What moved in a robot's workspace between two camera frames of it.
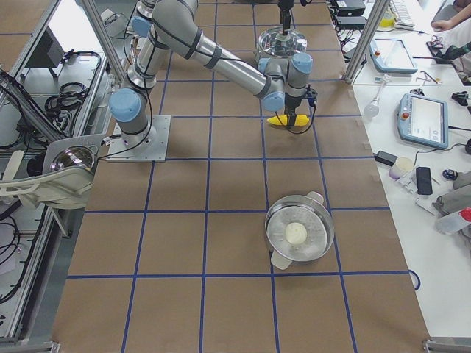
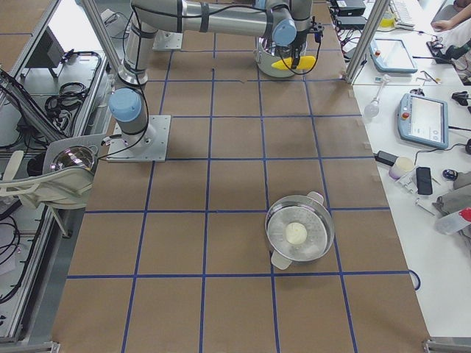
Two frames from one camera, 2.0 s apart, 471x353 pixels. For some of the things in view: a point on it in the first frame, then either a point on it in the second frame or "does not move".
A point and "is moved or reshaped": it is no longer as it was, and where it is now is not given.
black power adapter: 385,157 does not move
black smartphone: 424,181 does not move
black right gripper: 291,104 → 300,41
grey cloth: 457,199 does not move
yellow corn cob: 299,120 is moved or reshaped
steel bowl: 73,156 does not move
